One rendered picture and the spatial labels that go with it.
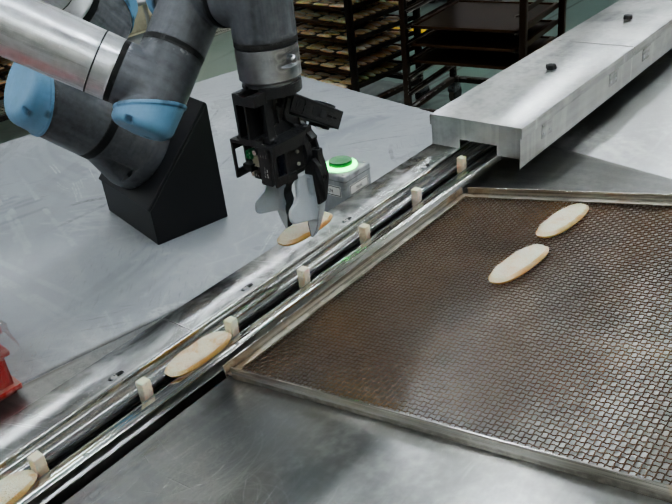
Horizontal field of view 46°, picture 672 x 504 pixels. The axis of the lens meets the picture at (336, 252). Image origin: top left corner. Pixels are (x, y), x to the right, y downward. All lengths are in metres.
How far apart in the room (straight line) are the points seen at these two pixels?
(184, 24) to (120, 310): 0.43
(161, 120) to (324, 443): 0.42
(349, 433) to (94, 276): 0.65
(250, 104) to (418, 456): 0.45
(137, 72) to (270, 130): 0.16
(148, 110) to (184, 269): 0.37
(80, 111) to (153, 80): 0.34
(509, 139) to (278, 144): 0.54
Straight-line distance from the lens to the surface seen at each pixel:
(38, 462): 0.88
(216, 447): 0.77
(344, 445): 0.71
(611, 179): 1.41
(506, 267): 0.92
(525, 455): 0.65
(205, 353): 0.96
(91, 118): 1.26
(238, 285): 1.07
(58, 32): 0.94
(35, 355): 1.12
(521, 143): 1.36
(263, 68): 0.92
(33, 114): 1.24
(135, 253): 1.31
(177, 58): 0.94
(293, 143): 0.95
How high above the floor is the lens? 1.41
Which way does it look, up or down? 29 degrees down
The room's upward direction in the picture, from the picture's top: 7 degrees counter-clockwise
